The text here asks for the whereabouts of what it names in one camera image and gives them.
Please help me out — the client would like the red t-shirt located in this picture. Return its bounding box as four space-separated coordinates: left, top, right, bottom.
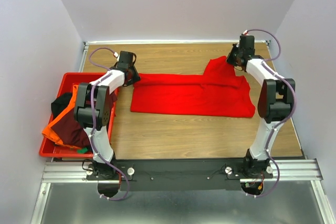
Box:
130 56 255 118

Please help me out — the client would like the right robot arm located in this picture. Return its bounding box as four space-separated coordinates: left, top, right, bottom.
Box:
226 32 296 178

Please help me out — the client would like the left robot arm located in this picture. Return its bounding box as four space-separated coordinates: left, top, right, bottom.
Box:
74 47 141 179

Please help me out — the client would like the black t-shirt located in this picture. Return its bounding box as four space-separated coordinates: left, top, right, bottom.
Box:
50 92 95 154

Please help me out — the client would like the maroon t-shirt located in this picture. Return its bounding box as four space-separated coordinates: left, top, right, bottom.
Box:
51 94 119 148

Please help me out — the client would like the green cloth piece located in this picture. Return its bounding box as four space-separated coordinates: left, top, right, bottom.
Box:
77 147 88 154

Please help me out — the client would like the orange t-shirt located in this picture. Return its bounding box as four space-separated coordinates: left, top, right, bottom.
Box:
41 84 82 150

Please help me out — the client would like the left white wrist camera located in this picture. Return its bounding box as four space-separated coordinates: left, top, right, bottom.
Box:
113 52 120 61

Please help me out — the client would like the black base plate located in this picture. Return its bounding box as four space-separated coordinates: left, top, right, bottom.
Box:
82 158 273 191

